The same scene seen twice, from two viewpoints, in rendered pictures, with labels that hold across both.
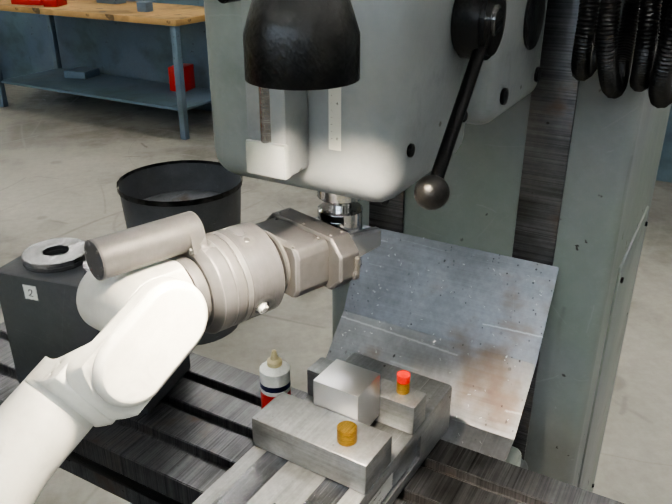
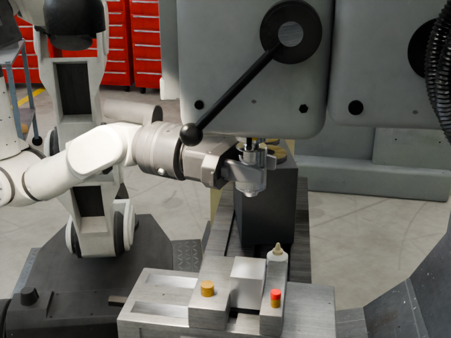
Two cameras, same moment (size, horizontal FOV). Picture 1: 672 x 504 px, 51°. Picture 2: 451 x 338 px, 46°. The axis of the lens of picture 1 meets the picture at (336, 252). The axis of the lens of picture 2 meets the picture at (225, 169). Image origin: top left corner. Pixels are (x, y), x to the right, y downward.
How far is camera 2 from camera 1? 0.77 m
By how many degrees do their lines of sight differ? 61
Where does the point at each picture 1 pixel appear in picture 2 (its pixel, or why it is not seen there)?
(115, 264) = (107, 112)
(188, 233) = (143, 113)
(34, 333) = not seen: hidden behind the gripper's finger
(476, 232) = not seen: outside the picture
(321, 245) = (201, 155)
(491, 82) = (335, 90)
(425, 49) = (217, 41)
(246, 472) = (182, 277)
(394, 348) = (403, 322)
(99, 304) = not seen: hidden behind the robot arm
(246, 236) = (170, 129)
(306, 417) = (219, 273)
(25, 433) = (54, 161)
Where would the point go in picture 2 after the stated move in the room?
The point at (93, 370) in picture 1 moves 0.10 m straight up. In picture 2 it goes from (68, 147) to (60, 88)
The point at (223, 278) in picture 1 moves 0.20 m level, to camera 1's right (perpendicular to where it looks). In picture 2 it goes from (139, 141) to (179, 195)
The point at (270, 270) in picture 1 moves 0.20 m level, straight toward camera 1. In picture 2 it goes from (165, 151) to (29, 178)
